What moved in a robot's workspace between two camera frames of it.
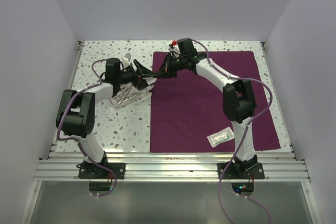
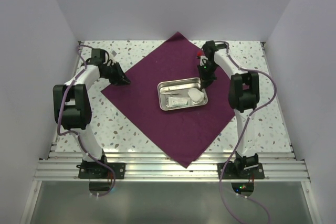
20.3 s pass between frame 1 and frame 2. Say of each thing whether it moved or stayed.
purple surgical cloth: moved
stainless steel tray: moved
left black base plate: stayed
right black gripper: moved
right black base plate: stayed
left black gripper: moved
